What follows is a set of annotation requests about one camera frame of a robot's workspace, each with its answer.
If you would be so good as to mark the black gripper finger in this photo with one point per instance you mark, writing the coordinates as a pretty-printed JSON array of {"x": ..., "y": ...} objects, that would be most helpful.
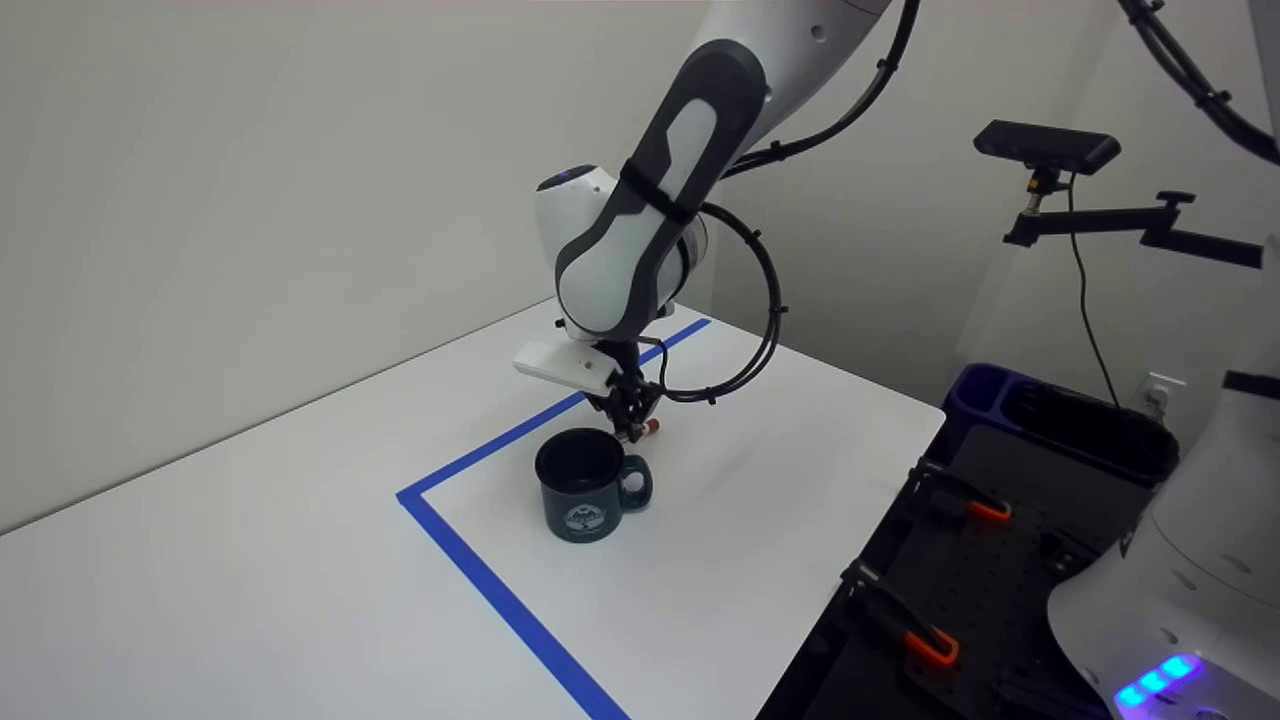
[
  {"x": 625, "y": 426},
  {"x": 643, "y": 417}
]

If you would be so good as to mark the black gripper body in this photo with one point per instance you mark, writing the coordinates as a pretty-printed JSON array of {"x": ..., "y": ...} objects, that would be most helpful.
[{"x": 625, "y": 386}]

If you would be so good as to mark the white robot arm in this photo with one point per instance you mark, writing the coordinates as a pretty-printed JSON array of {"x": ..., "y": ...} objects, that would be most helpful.
[{"x": 623, "y": 246}]

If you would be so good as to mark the dark teal mug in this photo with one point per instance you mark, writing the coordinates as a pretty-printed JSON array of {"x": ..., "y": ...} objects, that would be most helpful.
[{"x": 588, "y": 480}]

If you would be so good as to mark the blue tape line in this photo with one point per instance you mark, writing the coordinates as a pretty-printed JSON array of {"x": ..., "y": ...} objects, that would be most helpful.
[{"x": 552, "y": 630}]

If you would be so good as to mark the black orange clamp near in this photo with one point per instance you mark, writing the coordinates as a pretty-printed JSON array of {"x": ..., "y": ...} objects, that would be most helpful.
[{"x": 909, "y": 630}]

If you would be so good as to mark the black orange clamp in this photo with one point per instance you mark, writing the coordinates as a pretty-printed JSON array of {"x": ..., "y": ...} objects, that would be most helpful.
[
  {"x": 909, "y": 630},
  {"x": 957, "y": 499}
]

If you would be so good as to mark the black orange clamp far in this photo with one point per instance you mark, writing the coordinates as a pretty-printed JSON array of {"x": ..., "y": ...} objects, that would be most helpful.
[{"x": 957, "y": 499}]

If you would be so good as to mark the blue bin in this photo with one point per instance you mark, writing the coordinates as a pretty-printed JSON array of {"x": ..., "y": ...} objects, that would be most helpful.
[{"x": 999, "y": 395}]

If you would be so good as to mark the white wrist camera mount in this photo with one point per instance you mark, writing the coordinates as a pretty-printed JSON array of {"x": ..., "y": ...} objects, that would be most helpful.
[{"x": 569, "y": 362}]

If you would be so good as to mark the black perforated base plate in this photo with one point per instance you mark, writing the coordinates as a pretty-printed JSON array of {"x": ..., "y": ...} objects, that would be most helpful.
[{"x": 977, "y": 581}]

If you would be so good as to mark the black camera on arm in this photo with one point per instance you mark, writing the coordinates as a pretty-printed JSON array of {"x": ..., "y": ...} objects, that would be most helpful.
[{"x": 1058, "y": 156}]

